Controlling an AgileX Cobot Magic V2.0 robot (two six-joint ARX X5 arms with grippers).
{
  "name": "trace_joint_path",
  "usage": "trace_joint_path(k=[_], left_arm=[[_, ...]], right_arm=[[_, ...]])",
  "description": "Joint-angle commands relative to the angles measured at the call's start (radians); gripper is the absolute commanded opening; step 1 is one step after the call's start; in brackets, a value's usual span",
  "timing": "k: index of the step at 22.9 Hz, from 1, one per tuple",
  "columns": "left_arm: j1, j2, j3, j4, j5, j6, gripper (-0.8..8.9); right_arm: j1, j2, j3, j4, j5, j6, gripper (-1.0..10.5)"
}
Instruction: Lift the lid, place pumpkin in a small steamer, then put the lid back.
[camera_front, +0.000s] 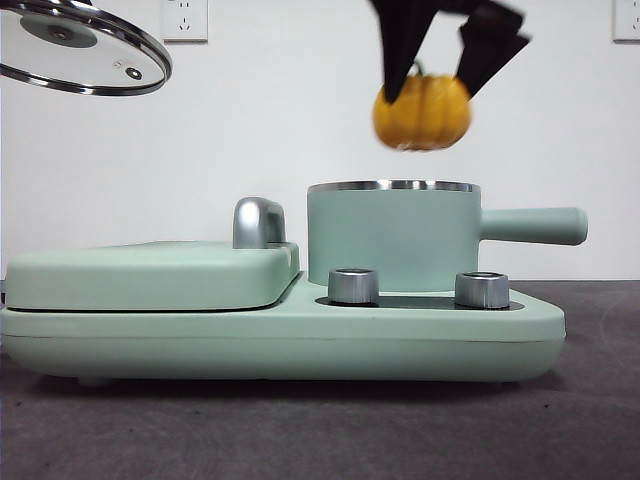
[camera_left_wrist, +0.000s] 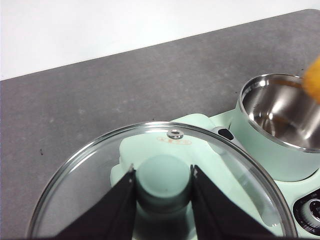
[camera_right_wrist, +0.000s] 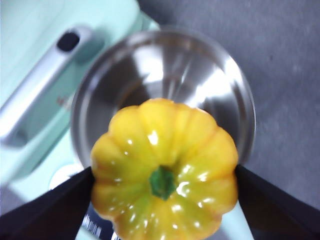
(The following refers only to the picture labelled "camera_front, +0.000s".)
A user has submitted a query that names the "silver griddle cover handle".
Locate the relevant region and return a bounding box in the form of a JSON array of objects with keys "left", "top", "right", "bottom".
[{"left": 231, "top": 197, "right": 288, "bottom": 250}]

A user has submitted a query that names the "mint green pot with handle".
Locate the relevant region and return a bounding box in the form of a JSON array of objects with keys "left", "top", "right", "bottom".
[{"left": 305, "top": 179, "right": 589, "bottom": 295}]

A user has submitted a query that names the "mint green breakfast machine base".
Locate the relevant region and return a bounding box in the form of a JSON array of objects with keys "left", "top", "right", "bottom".
[{"left": 0, "top": 279, "right": 567, "bottom": 389}]

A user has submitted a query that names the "white wall socket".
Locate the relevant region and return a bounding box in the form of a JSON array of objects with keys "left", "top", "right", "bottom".
[
  {"left": 612, "top": 0, "right": 640, "bottom": 43},
  {"left": 158, "top": 0, "right": 209, "bottom": 43}
]

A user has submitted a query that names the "yellow plastic pumpkin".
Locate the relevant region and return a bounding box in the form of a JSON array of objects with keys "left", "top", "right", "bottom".
[{"left": 371, "top": 59, "right": 474, "bottom": 153}]

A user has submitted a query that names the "mint green hinged griddle cover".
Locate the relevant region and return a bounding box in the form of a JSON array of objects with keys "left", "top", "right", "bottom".
[{"left": 3, "top": 240, "right": 302, "bottom": 314}]

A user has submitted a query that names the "glass lid with green knob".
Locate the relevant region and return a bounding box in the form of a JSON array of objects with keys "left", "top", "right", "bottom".
[{"left": 0, "top": 0, "right": 174, "bottom": 98}]

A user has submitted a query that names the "silver control knob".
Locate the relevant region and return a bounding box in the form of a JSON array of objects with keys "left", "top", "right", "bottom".
[
  {"left": 453, "top": 271, "right": 511, "bottom": 309},
  {"left": 327, "top": 268, "right": 380, "bottom": 306}
]

